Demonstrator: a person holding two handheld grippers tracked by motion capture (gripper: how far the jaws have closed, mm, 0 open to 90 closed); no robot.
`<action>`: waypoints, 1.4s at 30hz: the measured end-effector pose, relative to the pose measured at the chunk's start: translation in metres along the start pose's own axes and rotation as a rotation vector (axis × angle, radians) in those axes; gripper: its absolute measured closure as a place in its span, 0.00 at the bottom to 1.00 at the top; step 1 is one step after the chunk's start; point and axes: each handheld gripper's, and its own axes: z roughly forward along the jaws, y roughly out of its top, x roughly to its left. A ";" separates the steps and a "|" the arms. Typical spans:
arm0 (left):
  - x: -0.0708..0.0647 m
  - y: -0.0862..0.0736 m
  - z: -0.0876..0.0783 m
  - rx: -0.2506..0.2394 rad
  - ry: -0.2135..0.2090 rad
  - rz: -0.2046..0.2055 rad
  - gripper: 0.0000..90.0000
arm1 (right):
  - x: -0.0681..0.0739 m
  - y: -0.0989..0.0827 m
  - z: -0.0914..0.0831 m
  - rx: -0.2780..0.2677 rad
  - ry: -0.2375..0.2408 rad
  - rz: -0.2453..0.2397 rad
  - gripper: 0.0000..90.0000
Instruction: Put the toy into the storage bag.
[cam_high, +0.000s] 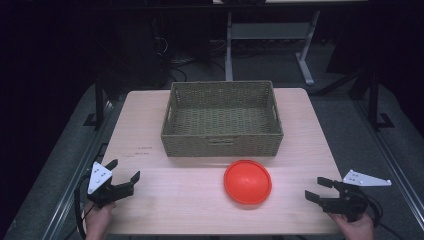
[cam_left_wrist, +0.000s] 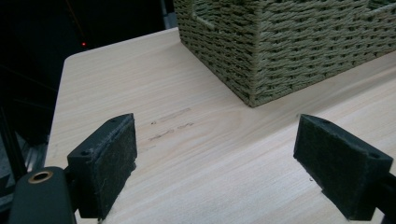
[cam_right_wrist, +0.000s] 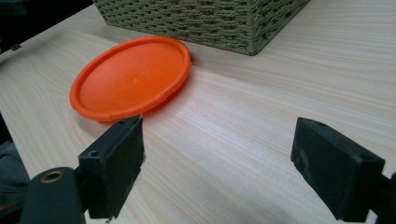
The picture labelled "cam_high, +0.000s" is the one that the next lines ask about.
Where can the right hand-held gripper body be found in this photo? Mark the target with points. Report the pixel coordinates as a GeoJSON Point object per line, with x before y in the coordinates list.
{"type": "Point", "coordinates": [350, 201]}

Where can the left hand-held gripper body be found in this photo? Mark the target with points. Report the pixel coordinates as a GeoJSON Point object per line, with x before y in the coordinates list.
{"type": "Point", "coordinates": [99, 179]}

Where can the person's right hand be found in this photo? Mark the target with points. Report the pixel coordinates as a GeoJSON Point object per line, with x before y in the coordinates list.
{"type": "Point", "coordinates": [356, 230]}

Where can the person's left hand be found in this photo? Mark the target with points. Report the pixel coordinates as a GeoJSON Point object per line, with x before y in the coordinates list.
{"type": "Point", "coordinates": [98, 221]}

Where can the black metal stand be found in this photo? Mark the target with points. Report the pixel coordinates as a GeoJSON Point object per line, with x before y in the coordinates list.
{"type": "Point", "coordinates": [99, 100]}
{"type": "Point", "coordinates": [375, 100]}

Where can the orange plastic bowl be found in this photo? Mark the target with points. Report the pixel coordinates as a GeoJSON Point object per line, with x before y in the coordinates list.
{"type": "Point", "coordinates": [247, 182]}

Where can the green woven basket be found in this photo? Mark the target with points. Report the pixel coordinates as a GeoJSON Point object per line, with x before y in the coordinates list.
{"type": "Point", "coordinates": [221, 145]}

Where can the aluminium floor rail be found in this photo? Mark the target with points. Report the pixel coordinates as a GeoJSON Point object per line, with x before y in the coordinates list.
{"type": "Point", "coordinates": [71, 193]}
{"type": "Point", "coordinates": [393, 160]}

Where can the grey metal desk frame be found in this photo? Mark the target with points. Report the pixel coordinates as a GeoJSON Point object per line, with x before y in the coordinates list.
{"type": "Point", "coordinates": [266, 31]}

